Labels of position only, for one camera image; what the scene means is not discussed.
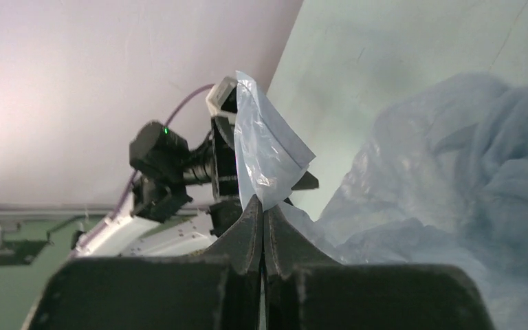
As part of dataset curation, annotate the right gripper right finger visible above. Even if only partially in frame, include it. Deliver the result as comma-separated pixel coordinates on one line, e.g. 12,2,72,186
263,207,494,329

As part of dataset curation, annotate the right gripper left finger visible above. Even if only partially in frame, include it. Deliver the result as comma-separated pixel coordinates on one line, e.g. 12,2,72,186
23,197,263,330

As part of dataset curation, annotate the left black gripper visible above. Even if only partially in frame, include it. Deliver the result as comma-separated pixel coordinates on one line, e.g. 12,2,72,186
209,86,320,238

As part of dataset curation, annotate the blue plastic trash bag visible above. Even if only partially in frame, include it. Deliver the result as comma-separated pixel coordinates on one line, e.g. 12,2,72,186
234,72,528,329

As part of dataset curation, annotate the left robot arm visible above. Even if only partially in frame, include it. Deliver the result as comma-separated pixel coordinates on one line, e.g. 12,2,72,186
71,78,273,257

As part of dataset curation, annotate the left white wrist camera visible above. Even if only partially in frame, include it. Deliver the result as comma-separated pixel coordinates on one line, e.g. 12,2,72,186
206,76,237,117

